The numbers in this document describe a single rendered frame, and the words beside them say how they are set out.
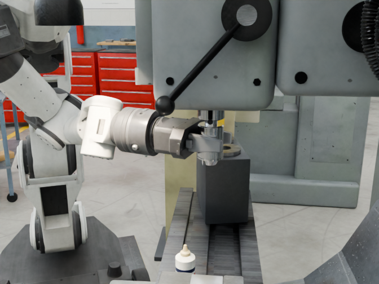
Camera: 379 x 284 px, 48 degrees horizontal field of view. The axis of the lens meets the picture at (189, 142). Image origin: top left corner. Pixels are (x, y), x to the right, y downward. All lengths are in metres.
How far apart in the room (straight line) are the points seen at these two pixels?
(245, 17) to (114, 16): 9.46
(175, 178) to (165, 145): 1.90
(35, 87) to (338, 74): 0.67
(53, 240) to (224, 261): 0.77
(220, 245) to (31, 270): 0.83
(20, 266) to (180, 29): 1.29
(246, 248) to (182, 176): 1.60
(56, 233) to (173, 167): 1.20
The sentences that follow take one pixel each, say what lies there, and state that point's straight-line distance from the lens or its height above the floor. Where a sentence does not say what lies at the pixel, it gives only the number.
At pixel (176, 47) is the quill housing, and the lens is 0.65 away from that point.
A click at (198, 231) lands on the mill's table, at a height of 0.90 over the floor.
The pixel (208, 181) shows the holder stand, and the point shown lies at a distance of 1.14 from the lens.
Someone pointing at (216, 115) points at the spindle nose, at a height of 1.29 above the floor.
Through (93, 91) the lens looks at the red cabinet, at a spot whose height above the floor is 0.51.
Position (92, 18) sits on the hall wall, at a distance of 10.18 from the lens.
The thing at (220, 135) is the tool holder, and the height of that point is 1.25.
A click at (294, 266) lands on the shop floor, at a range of 2.76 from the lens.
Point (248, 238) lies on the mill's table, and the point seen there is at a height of 0.90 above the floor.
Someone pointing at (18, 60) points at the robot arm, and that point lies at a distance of 1.02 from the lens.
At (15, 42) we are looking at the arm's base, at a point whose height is 1.40.
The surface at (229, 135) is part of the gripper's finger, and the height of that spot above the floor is 1.24.
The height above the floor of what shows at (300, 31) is 1.43.
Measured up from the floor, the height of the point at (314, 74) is 1.38.
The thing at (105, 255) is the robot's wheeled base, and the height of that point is 0.57.
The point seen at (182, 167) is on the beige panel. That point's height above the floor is 0.56.
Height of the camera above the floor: 1.46
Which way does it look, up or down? 17 degrees down
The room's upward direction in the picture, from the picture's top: straight up
